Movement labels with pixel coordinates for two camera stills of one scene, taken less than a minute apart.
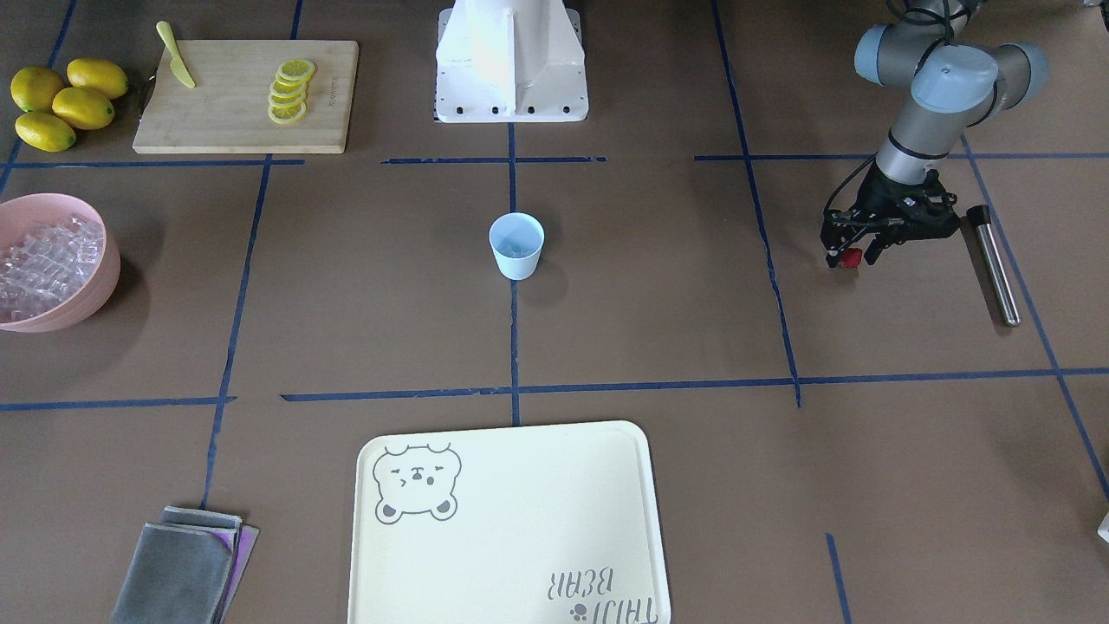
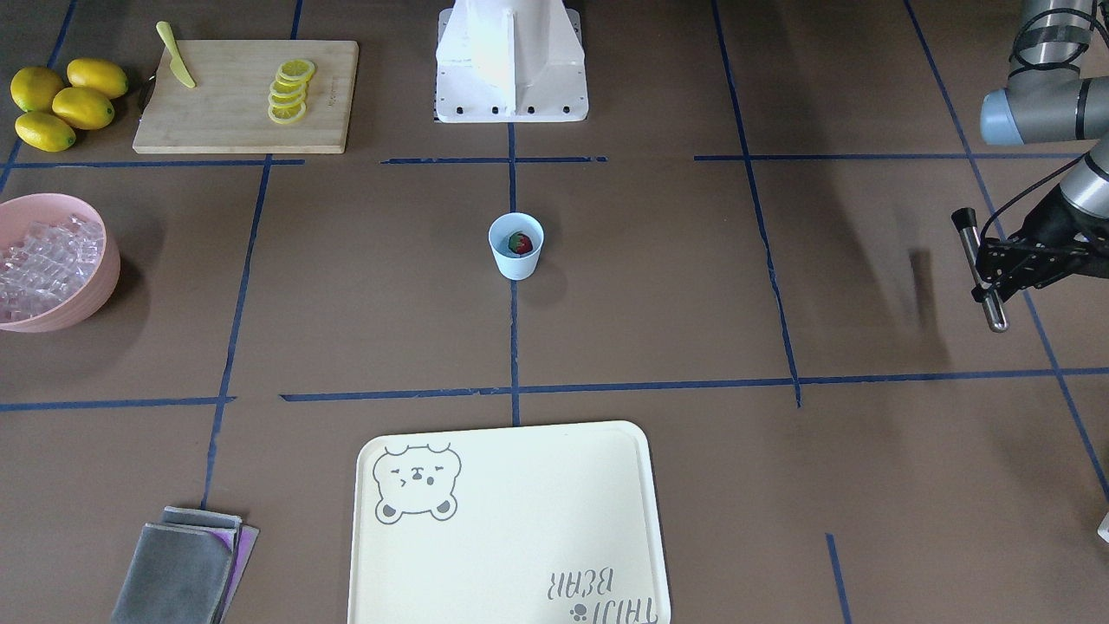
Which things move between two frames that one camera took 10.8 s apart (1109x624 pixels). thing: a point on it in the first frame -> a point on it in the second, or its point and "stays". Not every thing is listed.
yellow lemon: x=35 y=88 stays
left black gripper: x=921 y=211 -> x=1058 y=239
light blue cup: x=517 y=238 stays
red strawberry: x=852 y=257 -> x=520 y=243
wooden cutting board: x=249 y=97 stays
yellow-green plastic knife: x=177 y=61 stays
